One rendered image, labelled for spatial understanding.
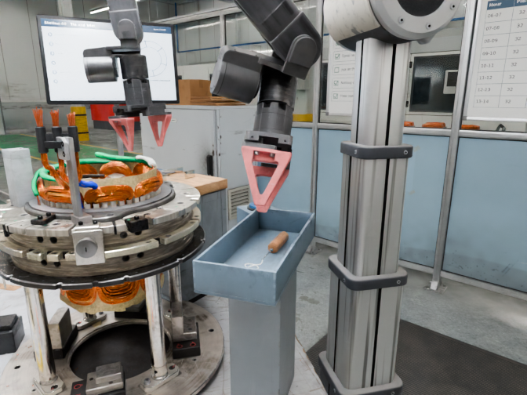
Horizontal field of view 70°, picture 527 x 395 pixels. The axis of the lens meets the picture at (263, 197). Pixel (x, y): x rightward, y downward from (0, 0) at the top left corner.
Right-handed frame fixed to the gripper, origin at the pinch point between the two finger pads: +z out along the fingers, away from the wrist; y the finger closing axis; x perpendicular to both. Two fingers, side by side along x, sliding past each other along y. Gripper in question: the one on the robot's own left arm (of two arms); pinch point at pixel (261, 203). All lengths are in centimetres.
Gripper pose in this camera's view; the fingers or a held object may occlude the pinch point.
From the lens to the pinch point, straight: 55.3
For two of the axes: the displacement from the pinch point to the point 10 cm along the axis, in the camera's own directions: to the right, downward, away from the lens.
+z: -1.4, 9.8, -1.4
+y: -0.3, -1.5, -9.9
